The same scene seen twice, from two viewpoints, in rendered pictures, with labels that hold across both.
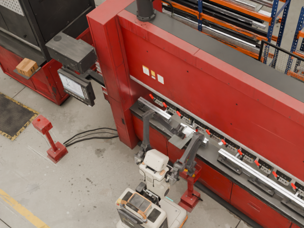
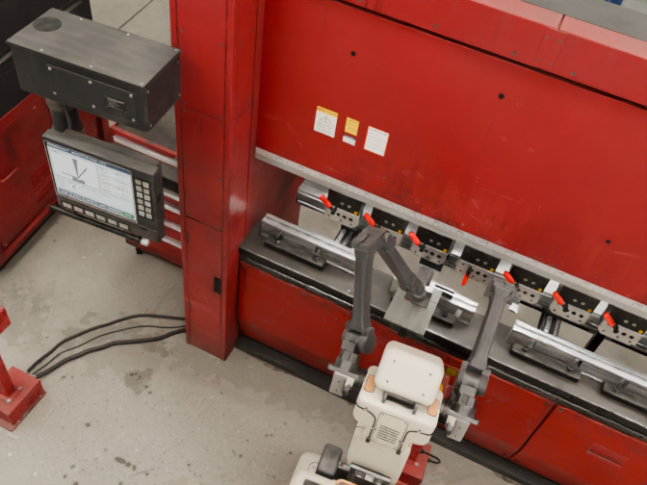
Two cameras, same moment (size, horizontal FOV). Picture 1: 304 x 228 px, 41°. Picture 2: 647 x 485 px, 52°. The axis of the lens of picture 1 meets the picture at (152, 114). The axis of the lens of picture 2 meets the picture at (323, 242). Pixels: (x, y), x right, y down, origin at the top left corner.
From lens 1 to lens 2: 2.27 m
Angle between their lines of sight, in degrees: 20
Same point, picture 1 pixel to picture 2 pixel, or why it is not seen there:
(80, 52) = (141, 61)
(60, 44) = (62, 38)
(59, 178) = (32, 472)
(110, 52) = (235, 61)
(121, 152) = (197, 371)
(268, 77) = not seen: outside the picture
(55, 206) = not seen: outside the picture
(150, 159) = (401, 370)
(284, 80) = not seen: outside the picture
